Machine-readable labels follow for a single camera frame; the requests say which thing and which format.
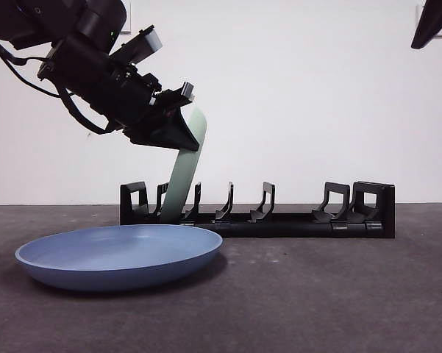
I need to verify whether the black plastic plate rack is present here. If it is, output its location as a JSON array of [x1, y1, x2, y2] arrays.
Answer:
[[119, 181, 396, 239]]

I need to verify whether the blue round plate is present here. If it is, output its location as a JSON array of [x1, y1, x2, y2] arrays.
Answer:
[[14, 224, 224, 293]]

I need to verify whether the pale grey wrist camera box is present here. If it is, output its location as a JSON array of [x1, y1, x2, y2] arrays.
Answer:
[[130, 24, 164, 63]]

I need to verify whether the pale green round plate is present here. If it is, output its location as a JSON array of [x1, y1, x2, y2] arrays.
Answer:
[[157, 105, 210, 226]]

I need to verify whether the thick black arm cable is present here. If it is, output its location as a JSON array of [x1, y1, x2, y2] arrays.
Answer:
[[60, 87, 110, 135]]

